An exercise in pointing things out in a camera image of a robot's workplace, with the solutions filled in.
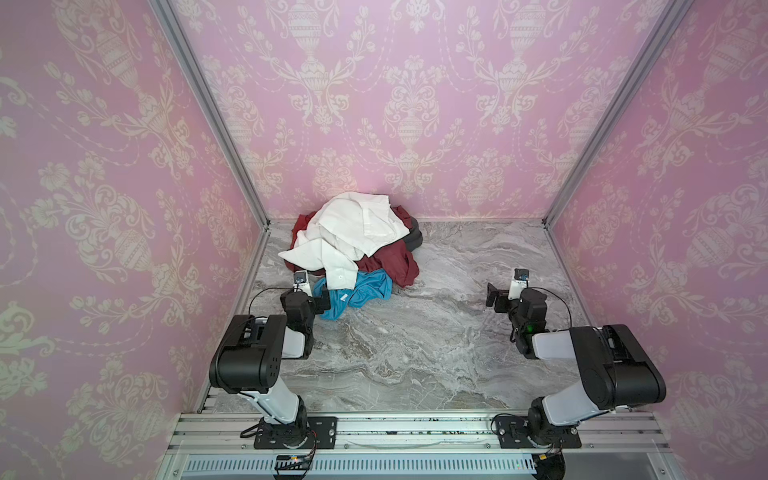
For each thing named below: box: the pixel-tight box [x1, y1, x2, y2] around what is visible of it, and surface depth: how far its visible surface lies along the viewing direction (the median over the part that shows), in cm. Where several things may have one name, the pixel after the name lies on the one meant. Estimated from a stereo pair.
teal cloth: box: [313, 269, 393, 321], surface depth 99 cm
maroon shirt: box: [285, 205, 419, 288], surface depth 99 cm
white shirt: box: [279, 192, 410, 290], surface depth 101 cm
